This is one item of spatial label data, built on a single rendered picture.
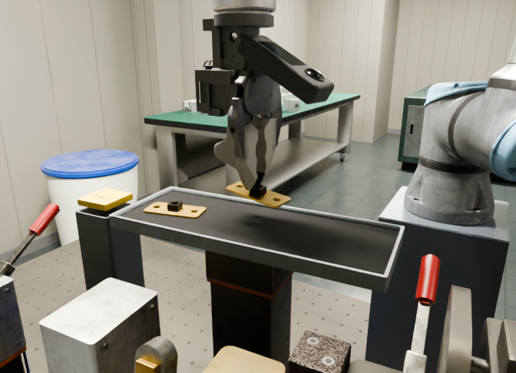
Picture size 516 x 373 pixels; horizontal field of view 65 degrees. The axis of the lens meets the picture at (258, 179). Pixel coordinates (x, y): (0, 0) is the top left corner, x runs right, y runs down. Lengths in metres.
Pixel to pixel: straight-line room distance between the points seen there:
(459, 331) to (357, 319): 0.84
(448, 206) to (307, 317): 0.55
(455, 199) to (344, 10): 6.03
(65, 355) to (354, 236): 0.35
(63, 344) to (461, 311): 0.37
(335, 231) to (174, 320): 0.71
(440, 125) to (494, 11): 6.58
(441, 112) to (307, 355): 0.46
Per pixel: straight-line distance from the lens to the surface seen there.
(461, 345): 0.33
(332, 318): 1.16
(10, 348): 0.75
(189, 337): 1.10
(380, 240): 0.52
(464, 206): 0.76
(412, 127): 5.05
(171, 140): 3.43
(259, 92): 0.50
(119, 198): 0.67
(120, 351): 0.49
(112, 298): 0.51
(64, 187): 2.66
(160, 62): 3.69
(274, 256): 0.46
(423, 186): 0.77
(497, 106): 0.64
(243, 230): 0.53
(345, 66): 6.64
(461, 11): 7.31
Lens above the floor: 1.38
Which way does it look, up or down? 18 degrees down
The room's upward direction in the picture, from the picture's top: straight up
